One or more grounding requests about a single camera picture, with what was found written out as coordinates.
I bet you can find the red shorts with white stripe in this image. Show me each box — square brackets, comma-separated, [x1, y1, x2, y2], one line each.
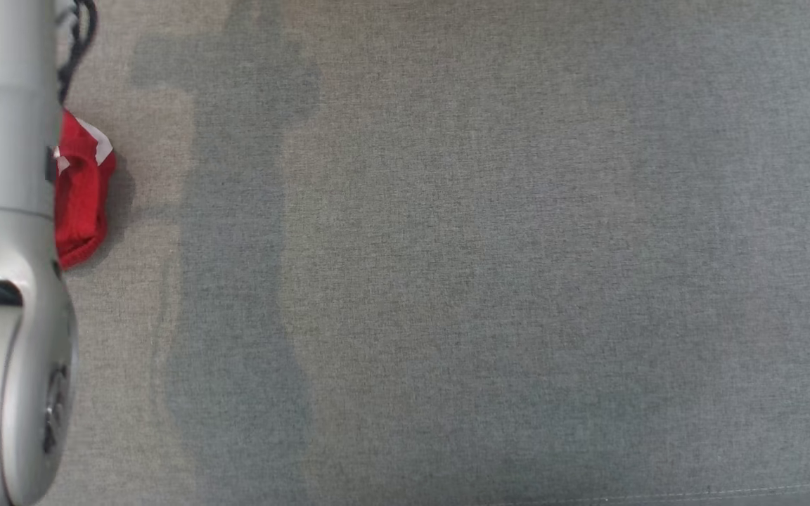
[53, 108, 118, 270]

